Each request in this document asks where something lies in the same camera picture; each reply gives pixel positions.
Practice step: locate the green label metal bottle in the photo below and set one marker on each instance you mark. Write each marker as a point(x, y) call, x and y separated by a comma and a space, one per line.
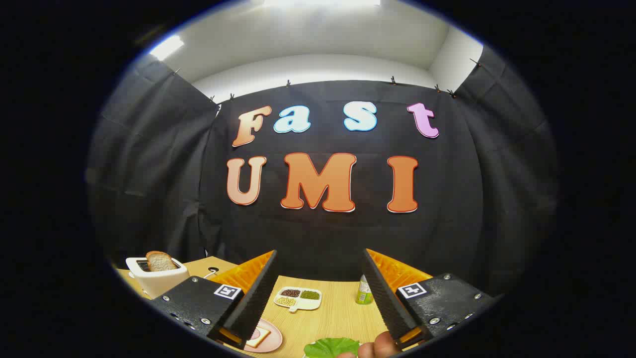
point(363, 294)

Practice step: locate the ceiling light panel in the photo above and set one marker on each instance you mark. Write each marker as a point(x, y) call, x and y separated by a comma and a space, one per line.
point(166, 47)
point(323, 2)

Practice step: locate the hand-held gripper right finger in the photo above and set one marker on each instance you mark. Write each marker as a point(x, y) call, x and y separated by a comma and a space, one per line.
point(385, 303)

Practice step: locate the green lettuce leaf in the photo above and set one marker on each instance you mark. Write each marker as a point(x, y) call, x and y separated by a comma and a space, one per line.
point(330, 348)

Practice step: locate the pile of green mung beans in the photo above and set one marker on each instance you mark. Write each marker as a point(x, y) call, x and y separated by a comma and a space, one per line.
point(310, 295)

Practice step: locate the white divided dish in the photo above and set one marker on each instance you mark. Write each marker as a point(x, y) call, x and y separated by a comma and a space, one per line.
point(298, 304)

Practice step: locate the brown bread slice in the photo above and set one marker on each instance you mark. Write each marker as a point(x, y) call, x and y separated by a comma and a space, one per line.
point(160, 261)

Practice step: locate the white toast slice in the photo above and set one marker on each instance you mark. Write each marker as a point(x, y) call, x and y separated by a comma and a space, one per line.
point(259, 341)

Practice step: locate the pile of dark red beans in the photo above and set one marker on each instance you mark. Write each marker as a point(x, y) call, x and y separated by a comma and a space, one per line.
point(290, 293)

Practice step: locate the white toaster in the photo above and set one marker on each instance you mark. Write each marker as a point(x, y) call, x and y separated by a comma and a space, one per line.
point(159, 284)

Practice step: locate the pink ham slice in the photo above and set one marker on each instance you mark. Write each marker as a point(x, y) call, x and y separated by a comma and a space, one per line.
point(257, 332)

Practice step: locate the pile of yellow soybeans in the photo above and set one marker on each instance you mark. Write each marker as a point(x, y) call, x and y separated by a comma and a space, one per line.
point(285, 301)

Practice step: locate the pink plate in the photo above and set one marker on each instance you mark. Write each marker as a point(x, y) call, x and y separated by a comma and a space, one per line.
point(274, 343)

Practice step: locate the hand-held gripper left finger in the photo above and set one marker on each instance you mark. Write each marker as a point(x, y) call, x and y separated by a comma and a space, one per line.
point(258, 303)

